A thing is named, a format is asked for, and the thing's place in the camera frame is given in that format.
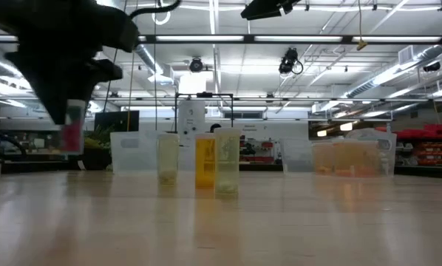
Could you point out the potted succulent plant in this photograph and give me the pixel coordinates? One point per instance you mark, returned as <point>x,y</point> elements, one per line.
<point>99,159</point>

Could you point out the shelf with red boxes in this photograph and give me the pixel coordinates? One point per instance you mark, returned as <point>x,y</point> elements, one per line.
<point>267,145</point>

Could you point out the clear plastic bin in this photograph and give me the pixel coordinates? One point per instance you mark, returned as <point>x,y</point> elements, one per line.
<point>139,159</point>
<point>296,155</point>

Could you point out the black monitor screen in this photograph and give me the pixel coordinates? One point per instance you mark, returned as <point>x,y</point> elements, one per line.
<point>117,122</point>

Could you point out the silver ceiling duct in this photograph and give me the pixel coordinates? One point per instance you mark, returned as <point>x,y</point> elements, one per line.
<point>428,53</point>

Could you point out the round black overhead camera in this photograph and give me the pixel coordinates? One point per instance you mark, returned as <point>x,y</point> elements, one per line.
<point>196,64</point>

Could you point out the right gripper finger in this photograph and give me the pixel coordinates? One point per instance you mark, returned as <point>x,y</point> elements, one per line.
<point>261,11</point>

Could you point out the black ceiling device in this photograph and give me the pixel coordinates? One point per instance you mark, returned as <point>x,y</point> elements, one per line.
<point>431,66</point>

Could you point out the black metal stand frame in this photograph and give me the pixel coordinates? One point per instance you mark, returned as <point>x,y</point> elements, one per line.
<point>204,95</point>

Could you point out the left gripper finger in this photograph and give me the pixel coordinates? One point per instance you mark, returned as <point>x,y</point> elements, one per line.
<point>58,99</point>

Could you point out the white control box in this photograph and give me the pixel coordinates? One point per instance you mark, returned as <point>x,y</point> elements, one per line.
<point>191,118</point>

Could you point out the black ceiling spotlight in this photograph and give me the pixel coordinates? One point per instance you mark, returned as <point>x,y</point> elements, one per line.
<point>289,59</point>

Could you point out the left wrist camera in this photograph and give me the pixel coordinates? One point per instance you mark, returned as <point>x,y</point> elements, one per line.
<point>110,70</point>

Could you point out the clear bottle with white pills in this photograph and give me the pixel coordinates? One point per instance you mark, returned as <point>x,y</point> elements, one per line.
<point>384,159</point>

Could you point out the black overhead light bar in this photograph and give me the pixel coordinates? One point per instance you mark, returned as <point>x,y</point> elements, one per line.
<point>248,38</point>

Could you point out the person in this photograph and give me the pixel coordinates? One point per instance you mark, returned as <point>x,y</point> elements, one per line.
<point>215,128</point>

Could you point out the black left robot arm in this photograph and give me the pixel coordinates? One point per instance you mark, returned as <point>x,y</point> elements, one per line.
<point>40,18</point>

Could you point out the yellow hanging hook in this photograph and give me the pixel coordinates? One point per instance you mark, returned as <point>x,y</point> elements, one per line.
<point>361,45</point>

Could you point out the red storage shelving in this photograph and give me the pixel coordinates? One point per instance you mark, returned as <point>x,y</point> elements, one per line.
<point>433,146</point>

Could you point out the small black background robot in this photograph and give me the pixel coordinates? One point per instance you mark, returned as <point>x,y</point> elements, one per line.
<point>247,149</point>

